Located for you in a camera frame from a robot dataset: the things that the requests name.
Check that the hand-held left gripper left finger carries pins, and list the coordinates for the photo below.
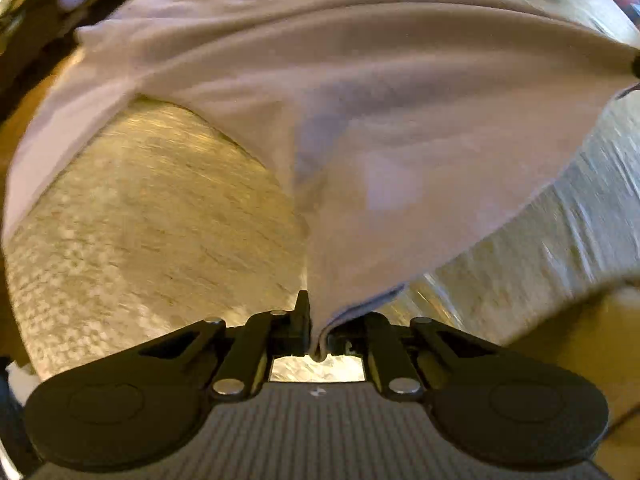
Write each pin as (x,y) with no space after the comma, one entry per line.
(302,315)

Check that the lavender shirt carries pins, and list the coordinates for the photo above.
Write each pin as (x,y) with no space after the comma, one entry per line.
(350,135)

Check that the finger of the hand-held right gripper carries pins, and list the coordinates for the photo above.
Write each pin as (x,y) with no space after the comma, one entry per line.
(635,67)

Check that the floral lace tablecloth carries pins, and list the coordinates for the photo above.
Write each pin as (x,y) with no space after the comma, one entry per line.
(150,220)

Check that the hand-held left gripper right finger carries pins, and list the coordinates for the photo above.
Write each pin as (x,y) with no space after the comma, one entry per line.
(372,335)

